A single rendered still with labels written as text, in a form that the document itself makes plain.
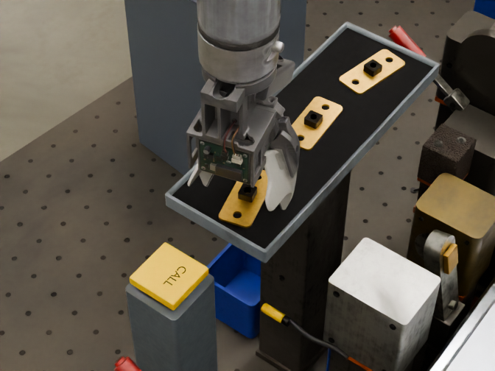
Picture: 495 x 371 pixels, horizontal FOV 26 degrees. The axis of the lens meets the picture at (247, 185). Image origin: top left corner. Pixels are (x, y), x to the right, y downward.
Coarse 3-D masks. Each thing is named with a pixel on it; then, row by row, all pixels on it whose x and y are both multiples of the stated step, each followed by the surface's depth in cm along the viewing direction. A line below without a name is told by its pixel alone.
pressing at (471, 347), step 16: (480, 304) 128; (464, 320) 127; (480, 320) 127; (464, 336) 125; (480, 336) 125; (448, 352) 124; (464, 352) 124; (480, 352) 124; (432, 368) 122; (448, 368) 122; (464, 368) 122; (480, 368) 122
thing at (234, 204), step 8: (264, 176) 120; (240, 184) 119; (256, 184) 119; (264, 184) 119; (232, 192) 119; (240, 192) 117; (248, 192) 119; (256, 192) 118; (264, 192) 119; (232, 200) 118; (240, 200) 118; (248, 200) 117; (256, 200) 118; (224, 208) 117; (232, 208) 117; (240, 208) 117; (248, 208) 117; (256, 208) 117; (224, 216) 116; (232, 216) 116; (248, 216) 116; (232, 224) 116; (240, 224) 116; (248, 224) 116
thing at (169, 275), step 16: (160, 256) 113; (176, 256) 113; (144, 272) 112; (160, 272) 112; (176, 272) 112; (192, 272) 112; (144, 288) 110; (160, 288) 110; (176, 288) 110; (192, 288) 111; (176, 304) 109
